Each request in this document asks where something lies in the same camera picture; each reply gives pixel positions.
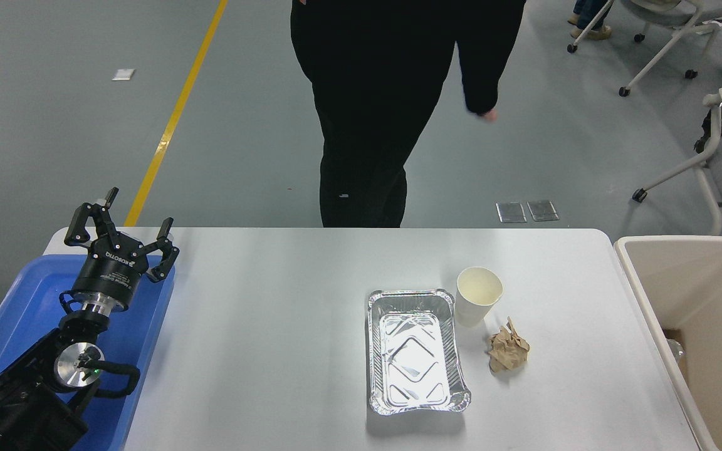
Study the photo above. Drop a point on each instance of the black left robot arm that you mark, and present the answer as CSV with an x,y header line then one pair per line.
x,y
22,391

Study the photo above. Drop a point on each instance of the small shiny grey item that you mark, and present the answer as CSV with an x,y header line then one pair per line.
x,y
676,351

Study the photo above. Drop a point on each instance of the large pale bin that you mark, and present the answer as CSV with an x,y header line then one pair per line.
x,y
699,282

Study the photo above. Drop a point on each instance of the metal floor plate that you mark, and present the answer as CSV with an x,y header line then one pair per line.
x,y
511,212
543,210

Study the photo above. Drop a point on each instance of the seated person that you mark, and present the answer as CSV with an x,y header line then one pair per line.
x,y
593,30

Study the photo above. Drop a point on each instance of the crumpled tan paper ball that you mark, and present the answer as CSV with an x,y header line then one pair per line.
x,y
508,354

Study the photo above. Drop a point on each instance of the silver foil tray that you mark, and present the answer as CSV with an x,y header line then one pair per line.
x,y
414,351

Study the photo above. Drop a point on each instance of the blue plastic tray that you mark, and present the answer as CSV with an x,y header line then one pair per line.
x,y
29,294

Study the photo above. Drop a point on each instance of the person's hand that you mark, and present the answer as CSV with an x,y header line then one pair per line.
x,y
487,116

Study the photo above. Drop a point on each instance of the white-legged grey office chair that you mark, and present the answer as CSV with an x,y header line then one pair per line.
x,y
668,9

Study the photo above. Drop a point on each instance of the white paper cup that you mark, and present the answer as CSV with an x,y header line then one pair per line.
x,y
474,307

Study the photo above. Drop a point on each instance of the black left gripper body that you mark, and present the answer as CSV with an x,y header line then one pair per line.
x,y
113,266

